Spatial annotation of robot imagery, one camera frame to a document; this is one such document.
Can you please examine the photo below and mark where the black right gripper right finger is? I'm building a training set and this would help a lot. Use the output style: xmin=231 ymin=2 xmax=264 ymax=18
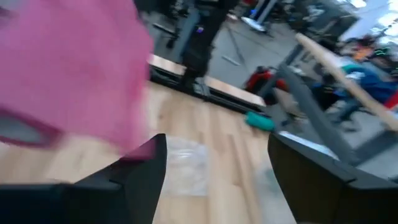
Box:
xmin=267 ymin=133 xmax=398 ymax=224

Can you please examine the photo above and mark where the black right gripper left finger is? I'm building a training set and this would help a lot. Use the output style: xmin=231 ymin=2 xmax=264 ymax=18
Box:
xmin=0 ymin=133 xmax=168 ymax=224

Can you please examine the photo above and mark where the clear plastic zipper bag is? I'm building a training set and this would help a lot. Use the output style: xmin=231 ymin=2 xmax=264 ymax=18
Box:
xmin=160 ymin=134 xmax=210 ymax=197

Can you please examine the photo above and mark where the pink elastic bandage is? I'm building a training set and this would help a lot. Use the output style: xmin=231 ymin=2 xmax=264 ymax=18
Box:
xmin=0 ymin=0 xmax=155 ymax=161

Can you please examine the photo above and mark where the green bandage roll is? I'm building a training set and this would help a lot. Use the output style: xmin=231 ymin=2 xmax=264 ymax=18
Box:
xmin=244 ymin=111 xmax=276 ymax=133

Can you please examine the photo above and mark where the blue cloth pile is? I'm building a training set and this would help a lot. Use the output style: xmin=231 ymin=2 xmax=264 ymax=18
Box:
xmin=310 ymin=62 xmax=398 ymax=124

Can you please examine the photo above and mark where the red black tool bag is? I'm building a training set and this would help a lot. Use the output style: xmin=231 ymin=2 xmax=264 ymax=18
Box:
xmin=243 ymin=65 xmax=290 ymax=106

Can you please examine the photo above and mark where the grey metal frame workbench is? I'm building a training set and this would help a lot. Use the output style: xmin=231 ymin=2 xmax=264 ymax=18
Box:
xmin=270 ymin=30 xmax=398 ymax=167

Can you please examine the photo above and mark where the black metal table frame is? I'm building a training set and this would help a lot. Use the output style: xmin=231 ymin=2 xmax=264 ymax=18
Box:
xmin=148 ymin=63 xmax=271 ymax=116

